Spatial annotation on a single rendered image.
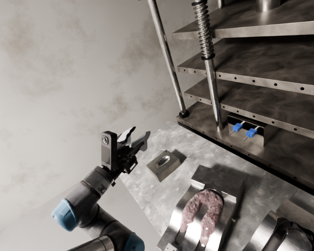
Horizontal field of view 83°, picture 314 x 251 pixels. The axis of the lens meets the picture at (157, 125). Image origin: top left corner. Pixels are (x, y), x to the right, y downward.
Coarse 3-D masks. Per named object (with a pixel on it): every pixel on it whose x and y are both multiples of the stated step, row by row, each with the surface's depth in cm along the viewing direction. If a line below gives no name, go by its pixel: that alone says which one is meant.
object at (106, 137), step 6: (102, 132) 52; (108, 132) 51; (102, 138) 52; (108, 138) 50; (114, 138) 51; (102, 144) 53; (108, 144) 51; (114, 144) 52; (102, 150) 53; (108, 150) 52; (114, 150) 52; (102, 156) 54; (108, 156) 52; (114, 156) 52; (102, 162) 54; (108, 162) 53; (114, 162) 53; (108, 168) 53
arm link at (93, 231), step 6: (102, 210) 54; (96, 216) 50; (102, 216) 52; (108, 216) 52; (90, 222) 49; (96, 222) 50; (102, 222) 50; (108, 222) 49; (84, 228) 49; (90, 228) 50; (96, 228) 49; (102, 228) 48; (90, 234) 50; (96, 234) 48
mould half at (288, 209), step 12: (288, 204) 83; (276, 216) 75; (288, 216) 80; (300, 216) 78; (312, 216) 77; (264, 228) 74; (312, 228) 74; (252, 240) 75; (264, 240) 72; (288, 240) 68; (300, 240) 67
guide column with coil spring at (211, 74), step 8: (200, 8) 95; (200, 32) 103; (208, 32) 102; (208, 40) 104; (208, 48) 107; (208, 56) 110; (208, 64) 113; (208, 72) 116; (208, 80) 120; (216, 88) 123; (216, 96) 126; (216, 104) 130; (216, 112) 134; (216, 120) 139; (216, 128) 145
